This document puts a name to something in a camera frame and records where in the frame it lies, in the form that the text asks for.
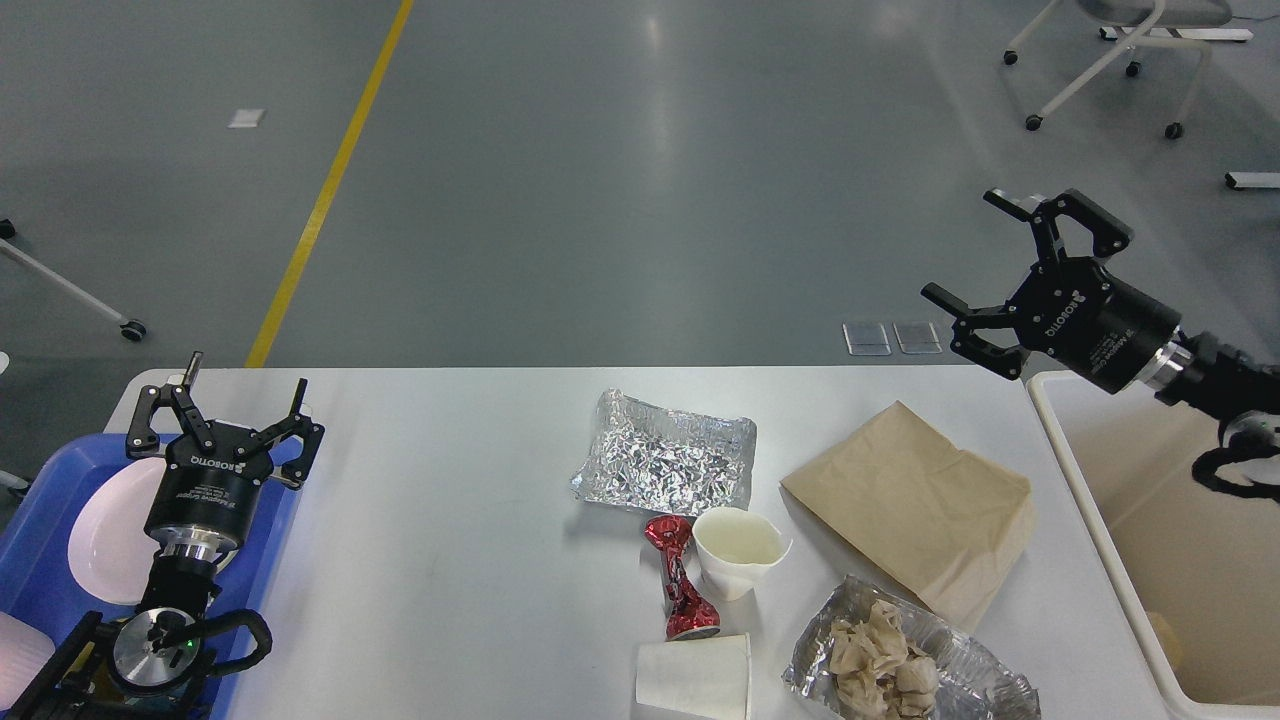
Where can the foil with tissue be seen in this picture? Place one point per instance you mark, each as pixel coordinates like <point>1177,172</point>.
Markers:
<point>867,654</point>

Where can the red foil wrapper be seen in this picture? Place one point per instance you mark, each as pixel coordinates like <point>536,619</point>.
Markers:
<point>690,616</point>

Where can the white paper cup lying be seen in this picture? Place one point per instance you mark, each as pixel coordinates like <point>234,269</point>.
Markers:
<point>709,678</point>

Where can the white chair base left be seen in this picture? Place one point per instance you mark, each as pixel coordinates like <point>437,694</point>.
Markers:
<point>132,329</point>

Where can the crumpled white paper cup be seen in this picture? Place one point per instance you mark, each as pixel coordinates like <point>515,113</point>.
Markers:
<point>736,549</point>

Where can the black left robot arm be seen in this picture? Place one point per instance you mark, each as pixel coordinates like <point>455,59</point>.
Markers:
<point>155,662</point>

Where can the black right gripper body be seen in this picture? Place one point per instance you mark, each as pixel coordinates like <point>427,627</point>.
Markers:
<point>1091,322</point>

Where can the beige plastic bin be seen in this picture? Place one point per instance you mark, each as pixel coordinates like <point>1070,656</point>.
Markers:
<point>1195,571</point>

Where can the blue plastic tray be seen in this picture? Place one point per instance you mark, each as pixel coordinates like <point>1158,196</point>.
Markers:
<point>37,586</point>

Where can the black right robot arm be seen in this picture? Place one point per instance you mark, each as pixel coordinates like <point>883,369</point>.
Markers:
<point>1200,371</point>

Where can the brown paper bag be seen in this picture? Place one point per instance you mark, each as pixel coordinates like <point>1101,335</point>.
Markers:
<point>942,521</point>

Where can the crumpled aluminium foil sheet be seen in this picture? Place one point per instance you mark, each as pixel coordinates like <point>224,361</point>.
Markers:
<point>646,457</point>

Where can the white office chair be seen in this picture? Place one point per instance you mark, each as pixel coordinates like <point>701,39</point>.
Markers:
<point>1129,25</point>

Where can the white bar on floor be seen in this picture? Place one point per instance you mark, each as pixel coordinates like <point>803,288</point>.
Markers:
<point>1241,180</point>

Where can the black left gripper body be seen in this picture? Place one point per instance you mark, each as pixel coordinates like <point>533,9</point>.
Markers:
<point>213,489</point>

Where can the pink plate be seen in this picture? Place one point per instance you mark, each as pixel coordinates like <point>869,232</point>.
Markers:
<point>111,553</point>

